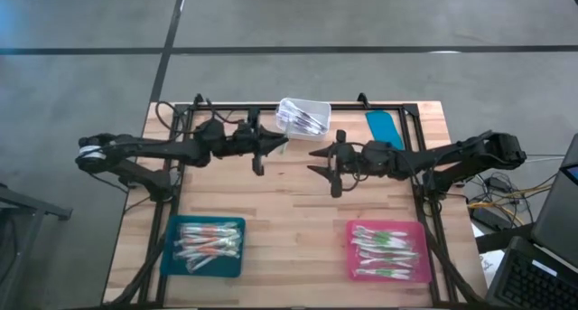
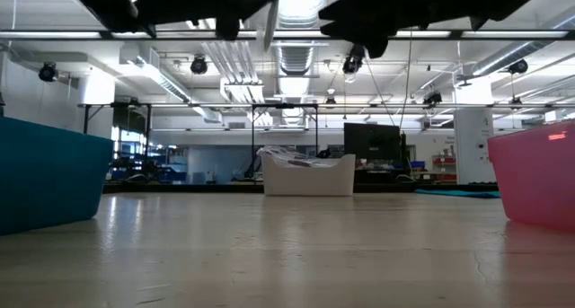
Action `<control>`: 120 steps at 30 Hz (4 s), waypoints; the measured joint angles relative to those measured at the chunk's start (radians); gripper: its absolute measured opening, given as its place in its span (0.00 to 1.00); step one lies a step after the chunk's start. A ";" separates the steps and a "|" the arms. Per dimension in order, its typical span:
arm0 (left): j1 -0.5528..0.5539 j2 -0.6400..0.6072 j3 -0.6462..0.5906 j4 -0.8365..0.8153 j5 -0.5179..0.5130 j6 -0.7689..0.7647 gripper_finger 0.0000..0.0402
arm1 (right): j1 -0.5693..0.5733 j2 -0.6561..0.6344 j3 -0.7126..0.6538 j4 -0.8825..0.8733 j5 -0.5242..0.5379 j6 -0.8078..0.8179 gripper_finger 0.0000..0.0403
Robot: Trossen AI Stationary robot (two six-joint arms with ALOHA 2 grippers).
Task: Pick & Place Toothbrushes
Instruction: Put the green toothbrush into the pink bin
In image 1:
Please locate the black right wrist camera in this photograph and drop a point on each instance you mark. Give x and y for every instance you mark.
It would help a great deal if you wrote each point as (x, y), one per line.
(377, 149)

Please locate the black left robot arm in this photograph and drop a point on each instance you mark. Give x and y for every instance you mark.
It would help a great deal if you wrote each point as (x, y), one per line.
(144, 147)

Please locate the dark grey open laptop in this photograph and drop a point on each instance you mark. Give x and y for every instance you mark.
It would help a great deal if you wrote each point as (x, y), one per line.
(528, 283)

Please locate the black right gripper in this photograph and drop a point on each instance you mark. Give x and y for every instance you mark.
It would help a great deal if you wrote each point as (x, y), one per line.
(361, 167)

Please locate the white plastic bin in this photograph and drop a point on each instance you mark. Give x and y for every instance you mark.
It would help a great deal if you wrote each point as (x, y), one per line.
(318, 109)

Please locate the black metal stand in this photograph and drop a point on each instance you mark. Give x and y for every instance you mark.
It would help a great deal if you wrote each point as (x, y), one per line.
(27, 203)

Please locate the black power strip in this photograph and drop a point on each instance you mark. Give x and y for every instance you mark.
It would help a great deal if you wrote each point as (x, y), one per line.
(485, 216)

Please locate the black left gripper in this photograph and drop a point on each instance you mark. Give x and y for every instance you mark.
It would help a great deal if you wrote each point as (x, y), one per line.
(232, 145)

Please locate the teal plastic bin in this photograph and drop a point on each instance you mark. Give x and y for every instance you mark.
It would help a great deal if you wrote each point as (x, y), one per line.
(171, 265)

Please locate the teal plastic lid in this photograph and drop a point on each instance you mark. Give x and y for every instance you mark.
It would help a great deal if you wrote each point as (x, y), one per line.
(384, 127)

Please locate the black aluminium table frame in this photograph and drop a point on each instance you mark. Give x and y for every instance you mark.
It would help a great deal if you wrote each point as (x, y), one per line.
(361, 106)

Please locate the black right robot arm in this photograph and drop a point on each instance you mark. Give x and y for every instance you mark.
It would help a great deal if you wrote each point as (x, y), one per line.
(451, 158)

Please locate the black power brick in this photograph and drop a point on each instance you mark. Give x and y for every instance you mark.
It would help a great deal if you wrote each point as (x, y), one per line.
(499, 183)

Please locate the white paper sheet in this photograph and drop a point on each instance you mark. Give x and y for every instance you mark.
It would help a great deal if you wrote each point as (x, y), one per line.
(492, 260)

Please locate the pink plastic bin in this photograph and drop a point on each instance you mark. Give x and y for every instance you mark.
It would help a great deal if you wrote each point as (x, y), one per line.
(422, 267)

